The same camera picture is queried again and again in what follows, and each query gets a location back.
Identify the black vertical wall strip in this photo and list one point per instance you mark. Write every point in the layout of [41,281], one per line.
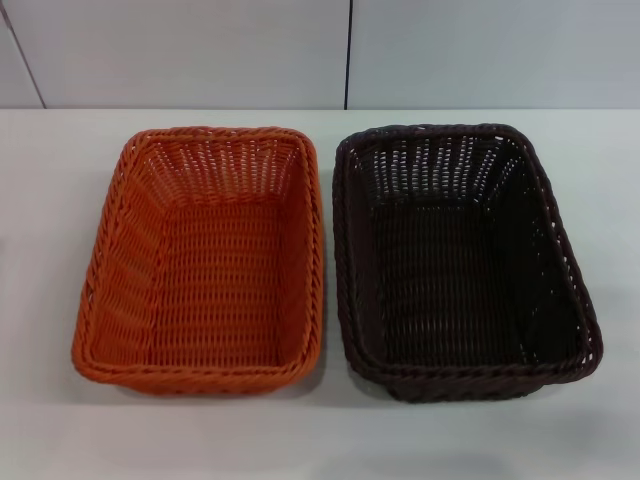
[349,50]

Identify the orange woven plastic basket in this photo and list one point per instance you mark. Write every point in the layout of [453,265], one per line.
[220,280]

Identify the dark brown woven plastic basket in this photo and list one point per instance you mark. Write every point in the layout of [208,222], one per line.
[450,280]

